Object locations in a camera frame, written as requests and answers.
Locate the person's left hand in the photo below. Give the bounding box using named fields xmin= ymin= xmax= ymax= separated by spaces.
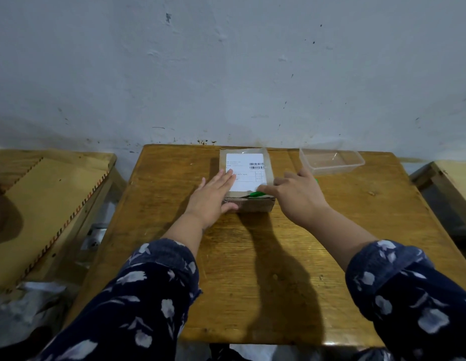
xmin=185 ymin=168 xmax=240 ymax=230

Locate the person's right hand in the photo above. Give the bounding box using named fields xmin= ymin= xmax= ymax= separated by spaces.
xmin=257 ymin=167 xmax=331 ymax=228

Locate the cardboard box with white label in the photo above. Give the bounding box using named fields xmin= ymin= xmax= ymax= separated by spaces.
xmin=219 ymin=147 xmax=276 ymax=213

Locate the green utility cutter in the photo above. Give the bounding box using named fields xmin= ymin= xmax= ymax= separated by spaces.
xmin=249 ymin=178 xmax=318 ymax=198

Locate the person's right forearm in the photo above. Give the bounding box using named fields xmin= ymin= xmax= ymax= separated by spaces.
xmin=305 ymin=206 xmax=466 ymax=361

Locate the person's left forearm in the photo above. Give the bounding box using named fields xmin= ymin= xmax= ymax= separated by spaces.
xmin=38 ymin=212 xmax=204 ymax=361

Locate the clear plastic container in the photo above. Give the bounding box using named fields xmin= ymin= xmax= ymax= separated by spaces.
xmin=299 ymin=148 xmax=366 ymax=176

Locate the white plastic object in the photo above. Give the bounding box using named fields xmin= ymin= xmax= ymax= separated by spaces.
xmin=80 ymin=223 xmax=108 ymax=253

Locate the cardboard sheet with striped edge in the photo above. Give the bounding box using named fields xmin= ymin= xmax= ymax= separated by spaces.
xmin=0 ymin=158 xmax=110 ymax=294

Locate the crumpled clear plastic bag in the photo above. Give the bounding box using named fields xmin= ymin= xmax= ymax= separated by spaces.
xmin=0 ymin=281 xmax=69 ymax=350

